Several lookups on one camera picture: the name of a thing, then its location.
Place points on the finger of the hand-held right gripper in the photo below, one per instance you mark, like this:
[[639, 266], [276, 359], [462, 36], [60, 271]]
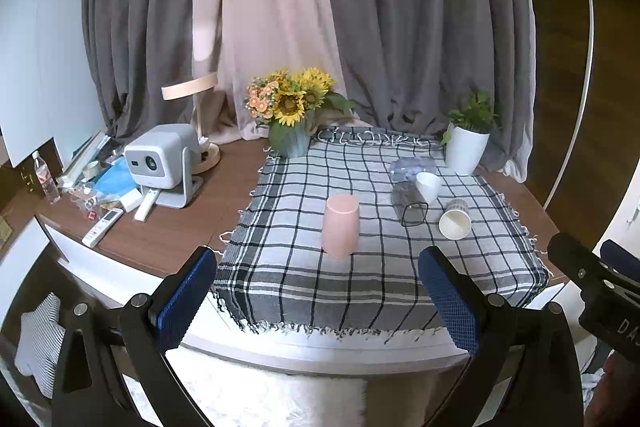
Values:
[[575, 262], [620, 254]]

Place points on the white curved pole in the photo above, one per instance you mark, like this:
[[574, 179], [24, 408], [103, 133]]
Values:
[[587, 32]]

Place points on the white fluffy rug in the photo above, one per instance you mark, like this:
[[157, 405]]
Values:
[[260, 399]]

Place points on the green potted plant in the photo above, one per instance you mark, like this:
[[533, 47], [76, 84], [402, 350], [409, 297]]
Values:
[[475, 114]]

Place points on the small white box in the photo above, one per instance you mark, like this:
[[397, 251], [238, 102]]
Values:
[[129, 202]]

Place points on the blue cloth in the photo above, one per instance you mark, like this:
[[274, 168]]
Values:
[[112, 179]]

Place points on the person's right hand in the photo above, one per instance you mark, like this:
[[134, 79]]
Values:
[[622, 392]]

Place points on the wooden desk lamp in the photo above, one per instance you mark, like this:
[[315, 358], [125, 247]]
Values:
[[192, 87]]

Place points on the clear glass with black rim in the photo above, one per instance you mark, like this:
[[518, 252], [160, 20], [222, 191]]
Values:
[[405, 202]]

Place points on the grey-blue vase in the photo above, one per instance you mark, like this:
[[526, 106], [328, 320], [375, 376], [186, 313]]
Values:
[[292, 139]]

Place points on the grey projector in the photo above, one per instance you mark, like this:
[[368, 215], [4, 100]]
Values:
[[155, 157]]

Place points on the white plant pot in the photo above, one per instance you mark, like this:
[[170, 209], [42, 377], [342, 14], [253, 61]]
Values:
[[465, 152]]

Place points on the pink curtain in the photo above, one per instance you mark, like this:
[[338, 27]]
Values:
[[260, 7]]

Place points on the sunflower bouquet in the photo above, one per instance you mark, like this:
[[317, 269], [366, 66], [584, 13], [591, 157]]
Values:
[[290, 99]]

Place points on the white remote with buttons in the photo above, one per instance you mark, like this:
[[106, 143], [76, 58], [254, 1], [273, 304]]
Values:
[[102, 227]]

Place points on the tape roll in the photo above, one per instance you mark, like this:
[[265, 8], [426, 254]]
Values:
[[91, 169]]

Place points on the checked grey tablecloth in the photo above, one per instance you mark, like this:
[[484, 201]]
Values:
[[280, 267]]

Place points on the grey curtain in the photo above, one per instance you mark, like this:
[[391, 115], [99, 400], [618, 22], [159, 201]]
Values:
[[140, 17], [425, 17]]

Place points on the white flat boards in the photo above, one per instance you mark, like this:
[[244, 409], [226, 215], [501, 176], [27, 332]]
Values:
[[82, 159]]

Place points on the clear water bottle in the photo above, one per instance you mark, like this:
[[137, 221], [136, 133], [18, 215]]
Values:
[[45, 177]]

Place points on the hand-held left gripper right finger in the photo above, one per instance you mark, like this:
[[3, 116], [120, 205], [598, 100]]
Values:
[[447, 302]]

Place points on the patterned paper cup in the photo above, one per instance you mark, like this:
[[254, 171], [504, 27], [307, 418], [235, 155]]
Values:
[[454, 224]]

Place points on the slim white remote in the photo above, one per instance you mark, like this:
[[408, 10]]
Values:
[[146, 204]]

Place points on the white cup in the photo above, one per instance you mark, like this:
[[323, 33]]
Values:
[[429, 187]]

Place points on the clear plastic container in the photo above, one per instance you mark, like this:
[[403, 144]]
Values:
[[407, 168]]

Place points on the striped star cushion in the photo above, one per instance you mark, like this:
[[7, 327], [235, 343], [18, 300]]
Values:
[[40, 342]]

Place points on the pink cup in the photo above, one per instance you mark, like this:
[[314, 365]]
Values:
[[340, 227]]

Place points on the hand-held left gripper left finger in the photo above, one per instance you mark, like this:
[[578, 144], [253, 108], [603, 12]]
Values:
[[185, 302]]

